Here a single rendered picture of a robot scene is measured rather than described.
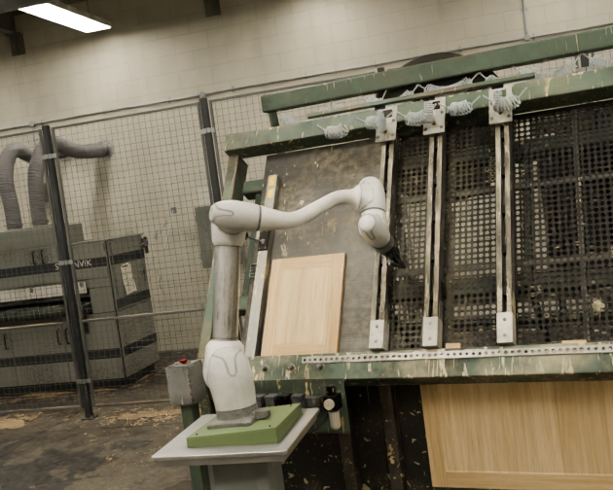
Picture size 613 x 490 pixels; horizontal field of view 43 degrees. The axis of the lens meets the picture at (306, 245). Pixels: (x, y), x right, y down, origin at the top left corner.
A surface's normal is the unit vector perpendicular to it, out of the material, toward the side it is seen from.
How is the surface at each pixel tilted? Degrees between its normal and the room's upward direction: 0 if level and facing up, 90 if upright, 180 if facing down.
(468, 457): 90
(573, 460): 90
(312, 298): 59
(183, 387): 90
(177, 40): 90
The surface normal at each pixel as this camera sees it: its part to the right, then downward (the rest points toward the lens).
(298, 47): -0.24, 0.09
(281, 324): -0.41, -0.41
